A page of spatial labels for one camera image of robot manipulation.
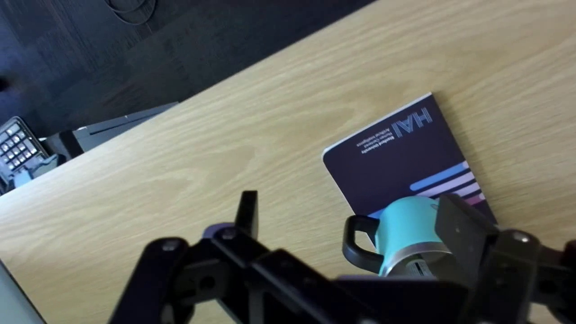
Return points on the grey keypad device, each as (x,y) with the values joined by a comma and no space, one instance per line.
(16,147)

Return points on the navy striped notebook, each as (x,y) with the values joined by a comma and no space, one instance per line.
(401,150)

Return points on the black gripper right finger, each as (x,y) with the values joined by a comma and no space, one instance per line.
(504,264)

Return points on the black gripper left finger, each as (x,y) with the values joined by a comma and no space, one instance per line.
(226,276)

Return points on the teal metal mug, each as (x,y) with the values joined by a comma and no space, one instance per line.
(406,235)

